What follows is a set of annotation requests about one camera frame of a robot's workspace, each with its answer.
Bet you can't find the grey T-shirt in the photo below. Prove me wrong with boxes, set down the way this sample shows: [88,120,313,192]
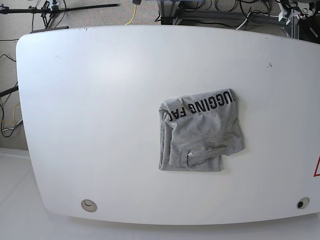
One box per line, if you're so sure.
[159,88,245,172]

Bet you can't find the left table grommet hole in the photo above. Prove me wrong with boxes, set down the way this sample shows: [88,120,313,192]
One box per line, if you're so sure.
[81,199,98,213]

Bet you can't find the table grommet hole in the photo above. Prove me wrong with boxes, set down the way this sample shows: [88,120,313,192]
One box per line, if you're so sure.
[296,197,310,210]
[81,199,98,213]

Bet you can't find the black tripod stand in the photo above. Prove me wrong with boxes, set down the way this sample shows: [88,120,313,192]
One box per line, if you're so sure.
[0,0,120,32]

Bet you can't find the right table grommet hole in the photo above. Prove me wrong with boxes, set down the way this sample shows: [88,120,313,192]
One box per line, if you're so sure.
[296,197,310,210]

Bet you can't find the red triangle warning sticker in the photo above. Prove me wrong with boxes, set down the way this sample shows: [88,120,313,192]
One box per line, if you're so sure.
[313,157,320,177]

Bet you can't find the yellow cable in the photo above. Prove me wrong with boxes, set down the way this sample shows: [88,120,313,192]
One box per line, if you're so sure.
[124,2,138,27]

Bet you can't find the white cable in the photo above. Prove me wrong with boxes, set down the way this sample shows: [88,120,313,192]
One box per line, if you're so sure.
[234,9,280,31]

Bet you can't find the black floor cables left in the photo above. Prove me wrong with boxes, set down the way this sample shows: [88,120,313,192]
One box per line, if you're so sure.
[0,54,24,138]

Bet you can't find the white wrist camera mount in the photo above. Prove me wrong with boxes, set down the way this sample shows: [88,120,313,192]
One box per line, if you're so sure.
[48,0,61,11]

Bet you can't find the aluminium frame stand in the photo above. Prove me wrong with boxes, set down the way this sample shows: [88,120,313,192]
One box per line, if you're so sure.
[156,0,301,39]

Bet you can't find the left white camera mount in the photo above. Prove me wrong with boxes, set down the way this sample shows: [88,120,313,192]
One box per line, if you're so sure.
[276,0,320,25]

